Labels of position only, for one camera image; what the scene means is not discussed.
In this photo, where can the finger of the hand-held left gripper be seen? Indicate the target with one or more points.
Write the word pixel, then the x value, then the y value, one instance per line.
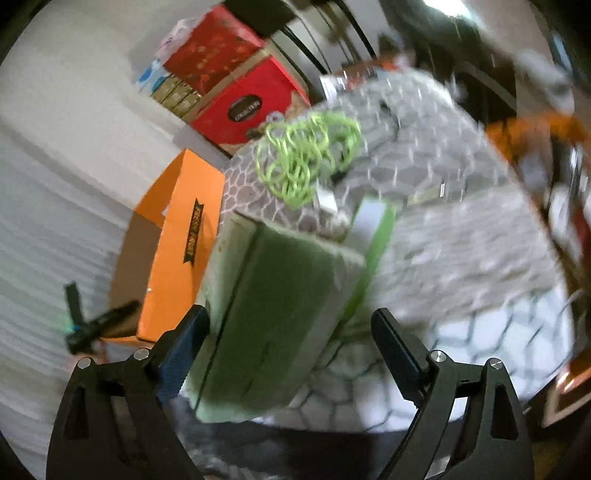
pixel 106 319

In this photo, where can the orange storage box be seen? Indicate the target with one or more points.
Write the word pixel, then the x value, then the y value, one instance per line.
pixel 521 129

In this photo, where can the black speaker stand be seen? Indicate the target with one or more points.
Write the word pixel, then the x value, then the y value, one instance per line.
pixel 304 50
pixel 355 32

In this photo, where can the stack of gold boxes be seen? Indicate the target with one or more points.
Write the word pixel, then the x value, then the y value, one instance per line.
pixel 178 94

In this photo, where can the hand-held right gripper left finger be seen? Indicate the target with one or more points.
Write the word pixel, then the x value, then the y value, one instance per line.
pixel 184 350

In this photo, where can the blue white packet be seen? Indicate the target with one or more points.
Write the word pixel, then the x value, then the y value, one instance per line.
pixel 150 76

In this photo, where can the green white box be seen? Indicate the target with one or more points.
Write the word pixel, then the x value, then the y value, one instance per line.
pixel 374 221

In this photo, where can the orange cardboard box black label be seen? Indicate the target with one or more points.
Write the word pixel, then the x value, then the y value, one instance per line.
pixel 180 277

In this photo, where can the green cardboard box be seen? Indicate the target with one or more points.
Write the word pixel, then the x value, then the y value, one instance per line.
pixel 277 314

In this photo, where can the white charger adapter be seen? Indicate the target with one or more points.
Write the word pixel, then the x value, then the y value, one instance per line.
pixel 327 201

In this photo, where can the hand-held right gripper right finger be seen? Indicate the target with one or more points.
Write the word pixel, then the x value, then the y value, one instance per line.
pixel 397 355

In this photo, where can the red gift box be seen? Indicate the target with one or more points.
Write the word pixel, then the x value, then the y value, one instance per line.
pixel 212 46

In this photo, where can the black speaker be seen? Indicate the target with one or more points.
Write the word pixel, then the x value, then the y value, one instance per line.
pixel 258 14

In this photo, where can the grey patterned blanket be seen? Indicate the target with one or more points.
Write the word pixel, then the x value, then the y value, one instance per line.
pixel 461 258

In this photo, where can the large red cardboard box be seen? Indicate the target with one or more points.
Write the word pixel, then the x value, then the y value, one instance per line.
pixel 258 106

